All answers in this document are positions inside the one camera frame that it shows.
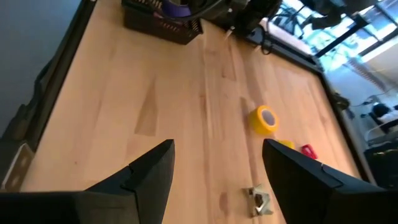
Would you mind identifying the red mini stapler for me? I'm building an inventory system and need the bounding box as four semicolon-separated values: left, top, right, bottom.
300;144;318;160

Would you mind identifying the black electronics box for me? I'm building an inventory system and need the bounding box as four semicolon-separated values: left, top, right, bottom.
363;141;398;190

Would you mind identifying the black table frame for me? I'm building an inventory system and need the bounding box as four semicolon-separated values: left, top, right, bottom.
0;0;377;190

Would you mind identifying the person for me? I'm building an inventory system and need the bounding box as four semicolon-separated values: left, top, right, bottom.
371;103;398;133

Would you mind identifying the grey metal staple remover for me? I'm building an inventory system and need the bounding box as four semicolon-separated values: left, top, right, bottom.
242;185;274;218

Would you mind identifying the yellow tape roll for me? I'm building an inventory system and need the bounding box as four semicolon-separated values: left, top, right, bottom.
248;105;280;136

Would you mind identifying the black plastic basket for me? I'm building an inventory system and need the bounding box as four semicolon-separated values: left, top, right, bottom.
121;0;205;45

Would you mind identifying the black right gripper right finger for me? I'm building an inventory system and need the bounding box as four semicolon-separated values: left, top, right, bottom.
261;138;398;224

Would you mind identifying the yellow handled staple remover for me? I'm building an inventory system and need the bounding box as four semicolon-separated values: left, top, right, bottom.
278;139;295;150

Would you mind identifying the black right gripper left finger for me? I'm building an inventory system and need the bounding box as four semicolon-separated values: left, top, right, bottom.
0;139;176;224

